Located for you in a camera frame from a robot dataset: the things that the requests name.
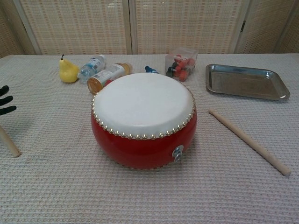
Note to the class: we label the wooden drumstick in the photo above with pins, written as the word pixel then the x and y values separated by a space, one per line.
pixel 247 140
pixel 9 143

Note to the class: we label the woven bamboo folding screen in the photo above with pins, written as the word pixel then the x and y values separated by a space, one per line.
pixel 81 23

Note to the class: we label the small blue spray bottle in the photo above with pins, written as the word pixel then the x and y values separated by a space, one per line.
pixel 149 69

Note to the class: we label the clear water bottle blue label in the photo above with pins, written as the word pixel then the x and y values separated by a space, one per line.
pixel 90 66

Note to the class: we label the steel rectangular tray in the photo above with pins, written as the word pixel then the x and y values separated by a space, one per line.
pixel 245 81

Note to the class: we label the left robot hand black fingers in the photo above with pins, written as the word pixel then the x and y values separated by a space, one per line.
pixel 4 109

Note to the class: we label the red drum white skin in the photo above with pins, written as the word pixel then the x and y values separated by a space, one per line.
pixel 142 105

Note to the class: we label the grey textured tablecloth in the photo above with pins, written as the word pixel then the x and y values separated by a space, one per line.
pixel 46 186

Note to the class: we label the yellow pear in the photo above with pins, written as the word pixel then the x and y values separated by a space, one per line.
pixel 67 72

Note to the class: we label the clear box red black parts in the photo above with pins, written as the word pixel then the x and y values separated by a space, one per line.
pixel 180 65

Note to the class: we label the orange juice bottle white label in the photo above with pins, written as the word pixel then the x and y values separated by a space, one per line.
pixel 102 75

